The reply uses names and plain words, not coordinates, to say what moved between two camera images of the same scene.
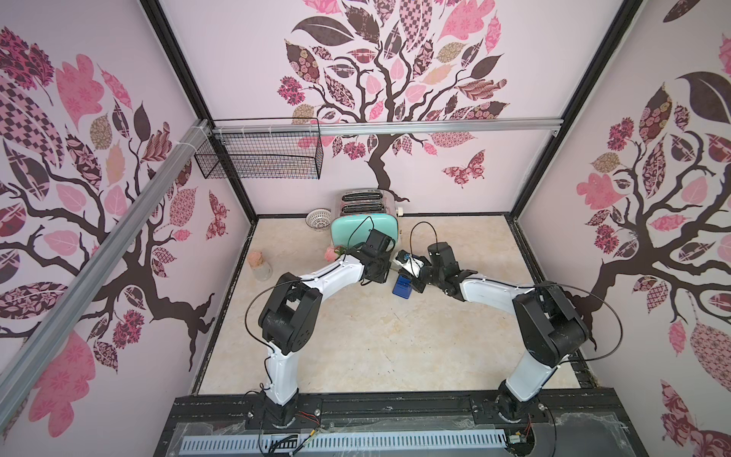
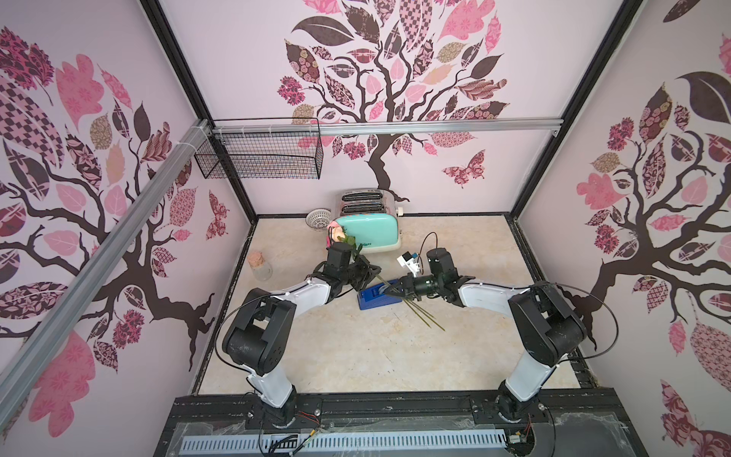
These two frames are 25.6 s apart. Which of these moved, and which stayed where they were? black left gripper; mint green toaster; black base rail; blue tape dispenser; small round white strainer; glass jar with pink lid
Moved: blue tape dispenser; black left gripper
Stayed: black base rail; glass jar with pink lid; small round white strainer; mint green toaster
